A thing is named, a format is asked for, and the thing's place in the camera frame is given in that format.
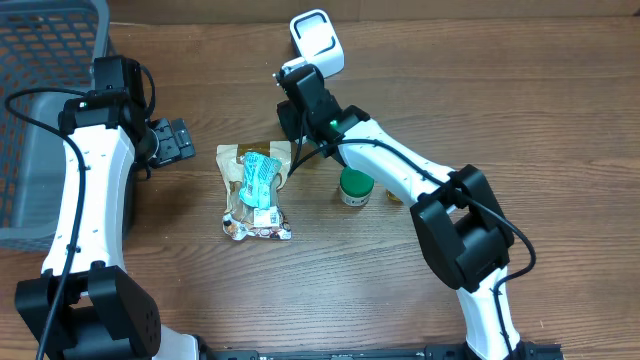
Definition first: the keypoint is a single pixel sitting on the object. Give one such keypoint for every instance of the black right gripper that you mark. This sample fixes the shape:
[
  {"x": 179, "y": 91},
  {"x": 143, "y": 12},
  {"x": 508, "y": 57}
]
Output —
[{"x": 290, "y": 116}]

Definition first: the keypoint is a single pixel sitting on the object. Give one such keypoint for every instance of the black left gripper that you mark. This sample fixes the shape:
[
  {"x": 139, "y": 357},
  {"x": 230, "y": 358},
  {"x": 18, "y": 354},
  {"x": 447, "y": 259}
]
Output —
[{"x": 177, "y": 143}]

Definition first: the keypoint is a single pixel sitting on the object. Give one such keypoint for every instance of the beige brown paper pouch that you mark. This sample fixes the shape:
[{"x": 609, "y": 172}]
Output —
[{"x": 230, "y": 161}]

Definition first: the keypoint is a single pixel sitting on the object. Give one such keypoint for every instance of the teal white snack packet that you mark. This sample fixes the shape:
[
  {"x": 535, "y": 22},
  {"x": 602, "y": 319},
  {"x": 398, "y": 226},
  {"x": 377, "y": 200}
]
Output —
[{"x": 259, "y": 173}]

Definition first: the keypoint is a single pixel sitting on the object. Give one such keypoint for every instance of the green lid white jar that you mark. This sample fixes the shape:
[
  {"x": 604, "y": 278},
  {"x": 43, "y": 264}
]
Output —
[{"x": 355, "y": 187}]

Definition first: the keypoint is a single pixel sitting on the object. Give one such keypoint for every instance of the brown patterned snack packet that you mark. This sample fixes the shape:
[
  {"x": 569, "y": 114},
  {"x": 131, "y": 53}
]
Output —
[{"x": 259, "y": 223}]

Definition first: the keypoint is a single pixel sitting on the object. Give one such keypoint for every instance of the clear bottle yellow liquid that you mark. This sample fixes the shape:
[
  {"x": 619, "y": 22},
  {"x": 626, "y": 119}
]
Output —
[{"x": 391, "y": 196}]

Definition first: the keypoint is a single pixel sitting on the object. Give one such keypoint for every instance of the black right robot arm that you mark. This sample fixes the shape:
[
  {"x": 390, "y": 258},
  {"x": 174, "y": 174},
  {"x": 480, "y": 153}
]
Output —
[{"x": 461, "y": 229}]

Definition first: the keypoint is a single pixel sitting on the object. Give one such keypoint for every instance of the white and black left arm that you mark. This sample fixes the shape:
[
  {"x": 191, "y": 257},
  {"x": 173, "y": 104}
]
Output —
[{"x": 84, "y": 305}]

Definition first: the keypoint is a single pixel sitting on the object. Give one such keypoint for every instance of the white barcode scanner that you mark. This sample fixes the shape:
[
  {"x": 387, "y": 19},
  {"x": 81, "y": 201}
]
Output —
[{"x": 314, "y": 38}]

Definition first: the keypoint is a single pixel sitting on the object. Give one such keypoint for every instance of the grey plastic mesh basket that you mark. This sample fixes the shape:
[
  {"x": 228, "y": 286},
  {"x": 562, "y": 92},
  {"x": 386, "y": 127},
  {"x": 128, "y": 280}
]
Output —
[{"x": 47, "y": 49}]

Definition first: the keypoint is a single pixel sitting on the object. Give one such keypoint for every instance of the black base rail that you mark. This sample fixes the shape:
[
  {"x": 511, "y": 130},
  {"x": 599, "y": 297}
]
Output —
[{"x": 526, "y": 351}]

